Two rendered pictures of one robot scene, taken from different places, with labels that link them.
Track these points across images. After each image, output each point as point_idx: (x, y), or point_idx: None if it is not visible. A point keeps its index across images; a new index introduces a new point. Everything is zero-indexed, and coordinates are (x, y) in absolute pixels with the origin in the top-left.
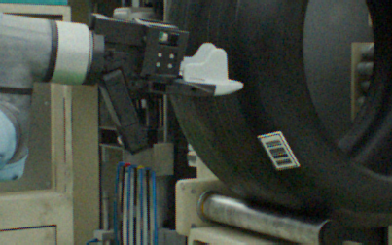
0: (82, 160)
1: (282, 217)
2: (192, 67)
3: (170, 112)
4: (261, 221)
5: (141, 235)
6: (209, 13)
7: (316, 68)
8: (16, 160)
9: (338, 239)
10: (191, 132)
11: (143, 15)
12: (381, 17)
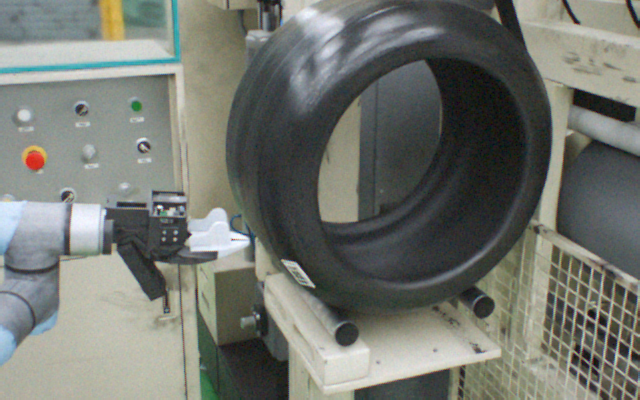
0: None
1: (317, 302)
2: (196, 238)
3: None
4: (305, 297)
5: None
6: (245, 148)
7: (419, 97)
8: (44, 320)
9: (352, 338)
10: (247, 224)
11: None
12: (448, 96)
